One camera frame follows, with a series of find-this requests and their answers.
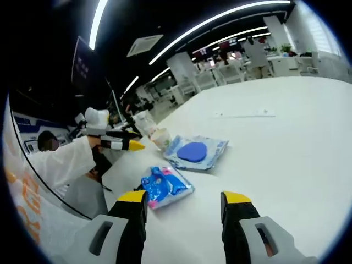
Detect person's white printed garment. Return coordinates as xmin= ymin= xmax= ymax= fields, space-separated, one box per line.
xmin=4 ymin=95 xmax=93 ymax=256

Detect ceiling air conditioner unit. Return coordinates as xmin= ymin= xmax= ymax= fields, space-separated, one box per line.
xmin=126 ymin=34 xmax=164 ymax=58

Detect dark computer monitor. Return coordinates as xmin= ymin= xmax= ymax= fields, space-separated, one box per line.
xmin=71 ymin=35 xmax=96 ymax=92

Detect blue tissue packet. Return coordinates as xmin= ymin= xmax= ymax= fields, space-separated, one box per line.
xmin=140 ymin=165 xmax=196 ymax=211

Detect green potted plant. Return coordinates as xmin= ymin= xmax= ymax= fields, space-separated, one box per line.
xmin=279 ymin=42 xmax=294 ymax=55

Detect blue white wall board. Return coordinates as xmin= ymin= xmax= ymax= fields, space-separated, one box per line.
xmin=12 ymin=109 xmax=70 ymax=152

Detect blue mouse pad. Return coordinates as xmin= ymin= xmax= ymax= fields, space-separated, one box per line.
xmin=163 ymin=134 xmax=230 ymax=172

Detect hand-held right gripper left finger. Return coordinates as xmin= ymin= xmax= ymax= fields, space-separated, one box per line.
xmin=87 ymin=189 xmax=150 ymax=264

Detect white cable cover strip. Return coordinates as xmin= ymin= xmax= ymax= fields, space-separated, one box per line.
xmin=213 ymin=109 xmax=276 ymax=119

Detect long ceiling light strip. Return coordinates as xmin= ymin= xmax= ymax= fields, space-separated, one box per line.
xmin=148 ymin=0 xmax=292 ymax=66

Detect white paper cup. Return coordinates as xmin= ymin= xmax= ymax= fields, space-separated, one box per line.
xmin=150 ymin=127 xmax=173 ymax=151

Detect clear plastic water bottle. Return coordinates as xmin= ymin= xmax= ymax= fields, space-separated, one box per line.
xmin=134 ymin=109 xmax=158 ymax=139

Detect window blinds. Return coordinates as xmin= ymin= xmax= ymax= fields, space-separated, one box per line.
xmin=285 ymin=4 xmax=345 ymax=57

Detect white tabletop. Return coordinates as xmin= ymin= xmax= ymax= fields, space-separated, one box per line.
xmin=101 ymin=76 xmax=352 ymax=264

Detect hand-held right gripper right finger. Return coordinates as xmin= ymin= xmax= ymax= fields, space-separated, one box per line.
xmin=221 ymin=191 xmax=317 ymax=264

